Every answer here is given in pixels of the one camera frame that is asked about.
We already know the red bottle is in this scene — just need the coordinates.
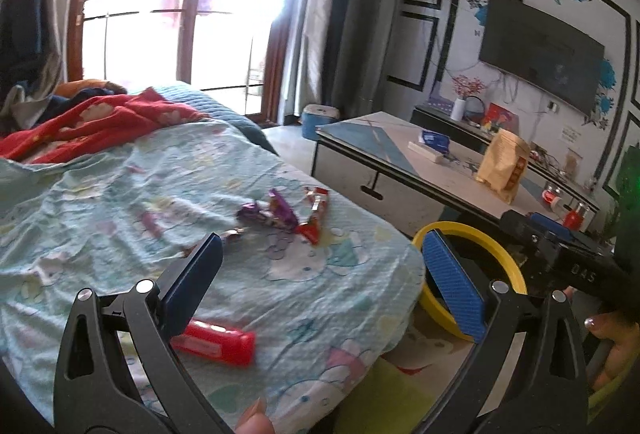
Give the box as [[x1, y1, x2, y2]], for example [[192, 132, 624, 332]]
[[562, 201, 589, 231]]

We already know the blue bucket with white lid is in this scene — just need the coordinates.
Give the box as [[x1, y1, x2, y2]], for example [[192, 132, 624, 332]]
[[301, 103, 341, 141]]

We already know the red rectangular packet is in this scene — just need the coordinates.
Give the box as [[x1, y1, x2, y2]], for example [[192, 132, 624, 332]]
[[170, 318, 257, 368]]

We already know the white coffee table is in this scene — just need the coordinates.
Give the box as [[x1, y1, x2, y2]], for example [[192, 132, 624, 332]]
[[312, 111, 602, 236]]

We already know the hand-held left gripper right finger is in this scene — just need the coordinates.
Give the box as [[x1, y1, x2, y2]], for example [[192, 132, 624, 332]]
[[412, 229, 589, 434]]

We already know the pile of clothes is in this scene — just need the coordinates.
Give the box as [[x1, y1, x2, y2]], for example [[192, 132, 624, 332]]
[[0, 78, 129, 136]]

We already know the red silver snack wrapper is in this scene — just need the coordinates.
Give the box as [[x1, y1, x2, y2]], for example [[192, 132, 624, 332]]
[[294, 186, 332, 246]]

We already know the red floral blanket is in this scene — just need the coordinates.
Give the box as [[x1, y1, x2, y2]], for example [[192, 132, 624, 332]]
[[0, 86, 212, 163]]

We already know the teal quilted bed cover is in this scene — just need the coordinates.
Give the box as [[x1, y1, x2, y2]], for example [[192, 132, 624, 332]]
[[127, 81, 281, 157]]

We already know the dark television cabinet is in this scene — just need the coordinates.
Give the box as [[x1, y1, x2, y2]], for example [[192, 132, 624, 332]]
[[410, 101, 617, 236]]

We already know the person's left hand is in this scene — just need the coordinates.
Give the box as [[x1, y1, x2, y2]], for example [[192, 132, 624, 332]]
[[235, 396, 274, 434]]

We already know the wall mounted television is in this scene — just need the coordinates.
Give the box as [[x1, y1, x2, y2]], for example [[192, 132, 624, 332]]
[[477, 0, 606, 118]]

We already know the white long box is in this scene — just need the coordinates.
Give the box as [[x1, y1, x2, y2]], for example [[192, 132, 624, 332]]
[[407, 141, 446, 164]]

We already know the dark teapot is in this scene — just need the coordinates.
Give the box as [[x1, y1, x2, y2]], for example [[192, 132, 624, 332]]
[[465, 95, 487, 128]]

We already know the white vase with red flowers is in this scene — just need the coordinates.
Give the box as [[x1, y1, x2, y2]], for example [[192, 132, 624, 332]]
[[449, 75, 487, 122]]

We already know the brown paper bag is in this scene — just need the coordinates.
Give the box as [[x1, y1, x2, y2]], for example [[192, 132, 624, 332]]
[[475, 129, 532, 206]]

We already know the blue tissue pack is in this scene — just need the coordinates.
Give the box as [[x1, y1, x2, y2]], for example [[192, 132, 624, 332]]
[[421, 129, 451, 154]]

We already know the purple yellow snack wrapper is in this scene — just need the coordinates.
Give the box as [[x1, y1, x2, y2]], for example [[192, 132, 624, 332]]
[[266, 188, 302, 231]]

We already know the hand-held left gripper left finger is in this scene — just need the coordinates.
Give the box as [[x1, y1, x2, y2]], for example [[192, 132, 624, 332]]
[[52, 233, 236, 434]]

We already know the wooden frame window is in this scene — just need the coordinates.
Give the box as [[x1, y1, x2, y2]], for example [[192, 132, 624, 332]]
[[70, 0, 302, 121]]

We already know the person's right forearm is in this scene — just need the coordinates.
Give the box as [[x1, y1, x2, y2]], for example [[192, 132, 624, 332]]
[[587, 374, 637, 426]]

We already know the yellow ring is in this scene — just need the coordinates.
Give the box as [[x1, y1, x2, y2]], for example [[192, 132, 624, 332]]
[[411, 220, 529, 345]]

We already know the dark purple wrapper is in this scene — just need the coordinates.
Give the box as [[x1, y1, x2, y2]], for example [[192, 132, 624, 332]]
[[236, 200, 274, 226]]

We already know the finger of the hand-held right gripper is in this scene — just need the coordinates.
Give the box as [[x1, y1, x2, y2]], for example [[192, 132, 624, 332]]
[[529, 212, 584, 246], [499, 209, 545, 262]]

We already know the grey standing air conditioner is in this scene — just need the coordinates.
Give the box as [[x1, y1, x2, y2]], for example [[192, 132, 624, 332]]
[[345, 0, 409, 126]]

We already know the person's right hand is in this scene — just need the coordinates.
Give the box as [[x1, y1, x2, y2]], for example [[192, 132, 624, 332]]
[[584, 312, 640, 391]]

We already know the cartoon print bed sheet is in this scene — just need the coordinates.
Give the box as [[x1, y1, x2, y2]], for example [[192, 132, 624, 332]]
[[0, 114, 427, 434]]

